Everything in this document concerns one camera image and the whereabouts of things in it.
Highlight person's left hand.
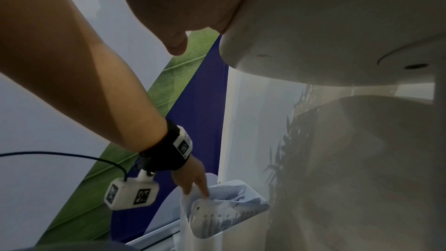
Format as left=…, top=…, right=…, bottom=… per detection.
left=171, top=154, right=211, bottom=198

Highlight printed paper bundle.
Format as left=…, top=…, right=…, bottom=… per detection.
left=188, top=185, right=270, bottom=239

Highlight white paper bin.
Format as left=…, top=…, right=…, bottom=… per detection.
left=179, top=179, right=272, bottom=251

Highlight person's left forearm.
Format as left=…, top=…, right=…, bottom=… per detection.
left=0, top=0, right=169, bottom=153

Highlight person's grey trousers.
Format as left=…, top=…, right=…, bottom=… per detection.
left=0, top=240, right=140, bottom=251

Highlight green leaf print mat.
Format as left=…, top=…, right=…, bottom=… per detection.
left=34, top=29, right=220, bottom=248

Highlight black left wrist strap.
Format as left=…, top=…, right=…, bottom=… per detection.
left=137, top=119, right=194, bottom=172

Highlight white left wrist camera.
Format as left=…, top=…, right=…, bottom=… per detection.
left=104, top=169, right=160, bottom=211

